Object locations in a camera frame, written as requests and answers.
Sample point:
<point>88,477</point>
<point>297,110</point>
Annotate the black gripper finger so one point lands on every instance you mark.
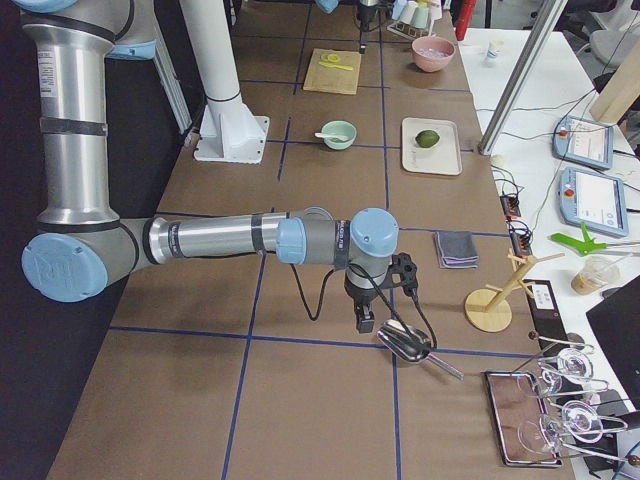
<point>363,40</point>
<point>365,318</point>

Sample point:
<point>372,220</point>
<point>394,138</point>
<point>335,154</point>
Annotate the lower teach pendant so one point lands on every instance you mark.
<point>594,199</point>

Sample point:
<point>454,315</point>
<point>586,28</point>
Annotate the wooden mug tree stand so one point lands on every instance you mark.
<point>487,309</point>

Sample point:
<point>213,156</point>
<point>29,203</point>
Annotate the clear ice cubes pile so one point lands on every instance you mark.
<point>432,53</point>

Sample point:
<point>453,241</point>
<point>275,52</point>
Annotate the upper teach pendant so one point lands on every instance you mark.
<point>584,142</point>

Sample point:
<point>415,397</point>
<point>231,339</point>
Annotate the glass cup rack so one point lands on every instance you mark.
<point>566,375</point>

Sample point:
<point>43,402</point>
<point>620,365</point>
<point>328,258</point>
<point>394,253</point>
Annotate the cream rabbit tray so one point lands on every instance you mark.
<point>443,158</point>

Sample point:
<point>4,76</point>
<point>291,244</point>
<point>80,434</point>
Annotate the metal scoop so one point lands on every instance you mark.
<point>413,346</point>

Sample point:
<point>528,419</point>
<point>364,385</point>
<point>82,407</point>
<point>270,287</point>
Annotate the white wire rack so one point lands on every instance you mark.
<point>411,31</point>

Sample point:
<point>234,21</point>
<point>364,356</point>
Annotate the pink bowl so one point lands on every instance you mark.
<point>432,65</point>

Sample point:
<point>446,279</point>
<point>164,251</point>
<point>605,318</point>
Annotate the aluminium frame post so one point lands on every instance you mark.
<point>546,20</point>

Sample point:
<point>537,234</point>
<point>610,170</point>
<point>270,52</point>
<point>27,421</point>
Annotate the red bottle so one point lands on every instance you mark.
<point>466,13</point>

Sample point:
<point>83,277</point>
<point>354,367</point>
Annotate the green plastic clamp tool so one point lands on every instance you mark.
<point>587,244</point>

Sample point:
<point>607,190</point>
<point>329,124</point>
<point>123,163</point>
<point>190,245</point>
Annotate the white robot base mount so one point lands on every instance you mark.
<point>229,132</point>

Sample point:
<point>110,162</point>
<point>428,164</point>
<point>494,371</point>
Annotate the light blue cup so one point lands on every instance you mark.
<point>398,6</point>

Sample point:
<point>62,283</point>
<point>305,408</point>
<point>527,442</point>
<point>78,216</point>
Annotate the iced coffee cup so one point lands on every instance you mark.
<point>596,273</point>

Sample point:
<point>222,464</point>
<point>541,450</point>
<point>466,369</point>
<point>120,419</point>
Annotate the mint green bowl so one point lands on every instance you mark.
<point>343,128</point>

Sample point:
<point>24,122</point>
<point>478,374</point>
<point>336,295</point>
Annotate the yellow plastic knife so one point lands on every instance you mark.
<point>336,66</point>

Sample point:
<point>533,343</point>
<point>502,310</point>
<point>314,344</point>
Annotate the teach pendant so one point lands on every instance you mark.
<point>584,142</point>
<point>594,199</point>

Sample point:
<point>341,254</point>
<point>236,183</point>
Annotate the bamboo cutting board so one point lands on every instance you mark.
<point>329,80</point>

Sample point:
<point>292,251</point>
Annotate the grey folded cloth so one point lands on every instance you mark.
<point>456,249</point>

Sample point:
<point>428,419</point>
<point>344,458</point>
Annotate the small white paper cup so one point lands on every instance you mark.
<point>493,51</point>

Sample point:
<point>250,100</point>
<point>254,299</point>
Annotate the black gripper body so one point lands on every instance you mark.
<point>366,20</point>
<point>361,297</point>

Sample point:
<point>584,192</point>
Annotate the white plastic spoon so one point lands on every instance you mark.
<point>332,137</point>

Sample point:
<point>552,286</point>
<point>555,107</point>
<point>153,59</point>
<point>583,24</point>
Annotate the green avocado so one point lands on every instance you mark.
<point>427,139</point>

